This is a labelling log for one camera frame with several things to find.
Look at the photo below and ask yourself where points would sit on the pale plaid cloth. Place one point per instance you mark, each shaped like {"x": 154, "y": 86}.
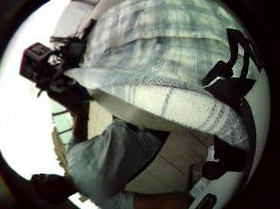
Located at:
{"x": 171, "y": 64}

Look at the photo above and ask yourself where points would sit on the white marker cube on left glove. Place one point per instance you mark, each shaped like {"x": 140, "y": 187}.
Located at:
{"x": 34, "y": 61}

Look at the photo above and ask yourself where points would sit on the the person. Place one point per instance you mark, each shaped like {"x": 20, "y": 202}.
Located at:
{"x": 114, "y": 162}

